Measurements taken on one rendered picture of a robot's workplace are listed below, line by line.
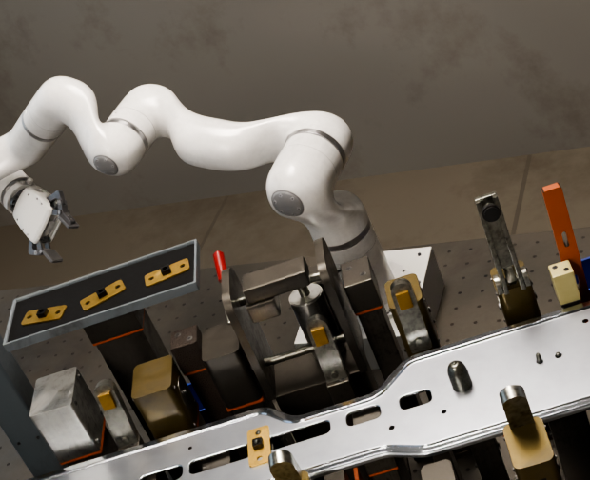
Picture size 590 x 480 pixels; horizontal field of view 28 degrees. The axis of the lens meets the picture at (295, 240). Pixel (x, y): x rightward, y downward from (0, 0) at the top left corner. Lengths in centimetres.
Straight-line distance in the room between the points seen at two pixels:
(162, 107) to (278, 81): 193
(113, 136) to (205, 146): 18
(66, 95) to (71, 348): 76
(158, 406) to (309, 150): 55
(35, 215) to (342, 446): 105
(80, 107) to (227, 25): 190
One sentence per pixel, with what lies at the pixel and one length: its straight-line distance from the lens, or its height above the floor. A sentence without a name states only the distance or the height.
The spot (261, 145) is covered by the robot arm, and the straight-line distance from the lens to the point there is 231.
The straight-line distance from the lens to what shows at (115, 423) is 209.
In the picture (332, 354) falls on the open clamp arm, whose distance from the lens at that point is 200.
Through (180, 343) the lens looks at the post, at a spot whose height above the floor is 110.
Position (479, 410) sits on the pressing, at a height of 100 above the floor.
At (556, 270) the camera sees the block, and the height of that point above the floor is 106.
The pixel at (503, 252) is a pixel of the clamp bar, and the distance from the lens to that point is 195.
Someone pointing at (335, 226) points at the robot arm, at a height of 104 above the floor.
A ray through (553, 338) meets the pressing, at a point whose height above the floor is 100.
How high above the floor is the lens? 226
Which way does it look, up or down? 32 degrees down
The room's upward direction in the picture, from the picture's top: 23 degrees counter-clockwise
